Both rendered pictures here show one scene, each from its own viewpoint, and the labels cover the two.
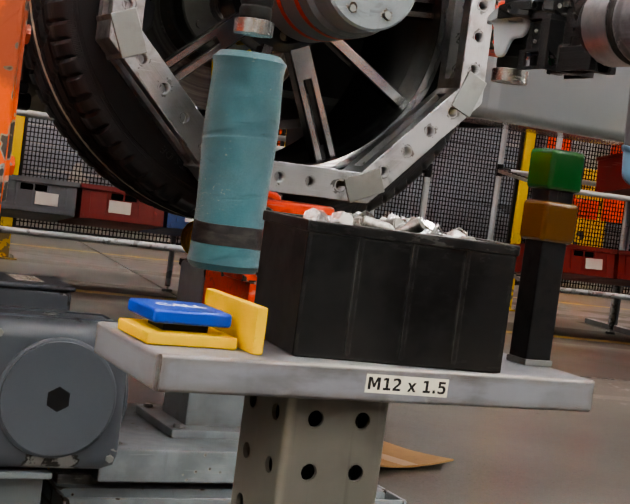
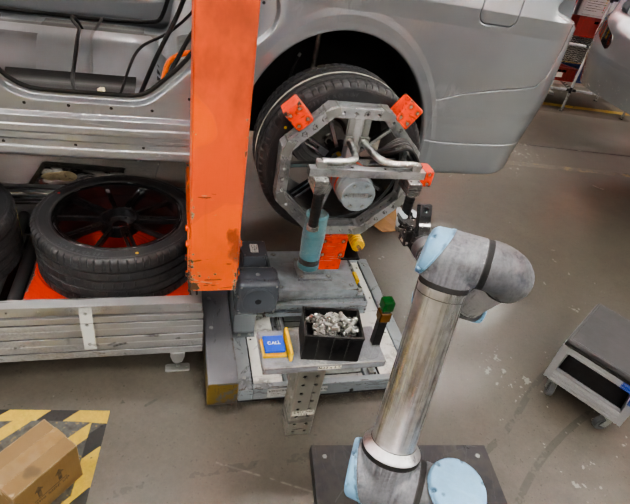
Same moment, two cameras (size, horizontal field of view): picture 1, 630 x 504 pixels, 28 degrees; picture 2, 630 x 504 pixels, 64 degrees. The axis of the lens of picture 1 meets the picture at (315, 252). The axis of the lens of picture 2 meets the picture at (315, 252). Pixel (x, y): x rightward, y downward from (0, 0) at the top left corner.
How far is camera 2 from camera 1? 1.15 m
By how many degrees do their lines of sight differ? 34
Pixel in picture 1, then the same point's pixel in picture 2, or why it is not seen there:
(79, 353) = (263, 292)
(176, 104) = (296, 215)
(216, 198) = (304, 254)
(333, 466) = (311, 375)
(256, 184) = (316, 251)
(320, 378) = (305, 368)
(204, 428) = (309, 276)
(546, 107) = (446, 167)
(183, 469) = (300, 294)
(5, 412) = (243, 305)
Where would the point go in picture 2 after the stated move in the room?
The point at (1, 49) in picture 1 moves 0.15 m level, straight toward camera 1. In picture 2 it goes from (233, 254) to (227, 283)
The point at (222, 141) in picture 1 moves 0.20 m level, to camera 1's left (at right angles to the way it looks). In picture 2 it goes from (306, 240) to (257, 226)
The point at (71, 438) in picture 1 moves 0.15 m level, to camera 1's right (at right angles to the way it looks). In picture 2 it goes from (262, 309) to (296, 319)
